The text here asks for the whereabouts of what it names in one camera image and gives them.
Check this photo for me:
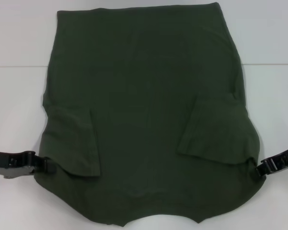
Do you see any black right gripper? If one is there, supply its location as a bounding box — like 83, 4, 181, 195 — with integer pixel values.
255, 146, 288, 179

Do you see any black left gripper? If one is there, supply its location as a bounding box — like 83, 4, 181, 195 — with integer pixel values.
0, 149, 58, 175

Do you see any dark green shirt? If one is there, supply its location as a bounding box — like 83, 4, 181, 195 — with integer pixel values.
36, 1, 262, 228

